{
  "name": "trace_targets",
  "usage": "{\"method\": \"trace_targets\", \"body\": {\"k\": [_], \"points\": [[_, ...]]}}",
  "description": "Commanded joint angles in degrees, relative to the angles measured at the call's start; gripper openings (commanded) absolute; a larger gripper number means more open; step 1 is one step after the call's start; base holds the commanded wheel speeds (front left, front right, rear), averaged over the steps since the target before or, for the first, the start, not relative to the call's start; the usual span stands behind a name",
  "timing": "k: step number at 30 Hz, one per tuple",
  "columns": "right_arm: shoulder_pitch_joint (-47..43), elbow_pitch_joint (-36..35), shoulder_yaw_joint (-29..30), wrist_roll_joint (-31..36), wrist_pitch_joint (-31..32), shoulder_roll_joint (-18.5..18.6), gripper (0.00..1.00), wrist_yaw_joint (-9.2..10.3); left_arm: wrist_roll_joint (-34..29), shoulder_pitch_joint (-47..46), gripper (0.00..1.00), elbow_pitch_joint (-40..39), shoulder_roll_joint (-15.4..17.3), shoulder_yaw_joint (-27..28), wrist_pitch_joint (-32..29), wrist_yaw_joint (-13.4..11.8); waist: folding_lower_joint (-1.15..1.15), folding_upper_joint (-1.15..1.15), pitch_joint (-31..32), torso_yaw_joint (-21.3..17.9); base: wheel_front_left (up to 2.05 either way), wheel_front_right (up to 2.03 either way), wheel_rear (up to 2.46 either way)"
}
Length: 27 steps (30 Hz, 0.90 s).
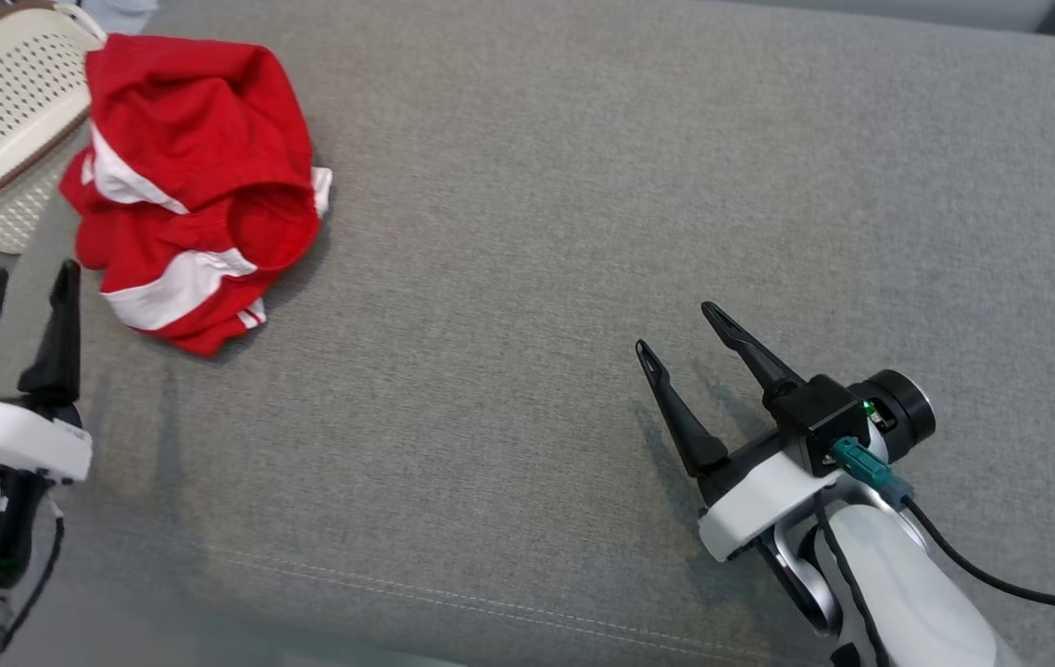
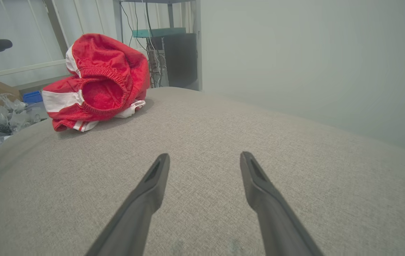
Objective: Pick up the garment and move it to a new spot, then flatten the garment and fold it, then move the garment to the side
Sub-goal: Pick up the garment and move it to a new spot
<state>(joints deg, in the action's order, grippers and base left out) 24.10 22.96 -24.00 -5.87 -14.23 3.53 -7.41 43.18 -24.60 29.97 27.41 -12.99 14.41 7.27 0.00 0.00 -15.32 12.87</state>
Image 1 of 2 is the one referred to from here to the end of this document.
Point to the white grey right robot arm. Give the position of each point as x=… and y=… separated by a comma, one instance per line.
x=907, y=593

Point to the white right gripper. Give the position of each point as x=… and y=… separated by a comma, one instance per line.
x=759, y=496

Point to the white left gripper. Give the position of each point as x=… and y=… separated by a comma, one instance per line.
x=8, y=435

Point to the red Bulls 23 shorts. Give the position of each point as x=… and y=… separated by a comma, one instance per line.
x=203, y=111

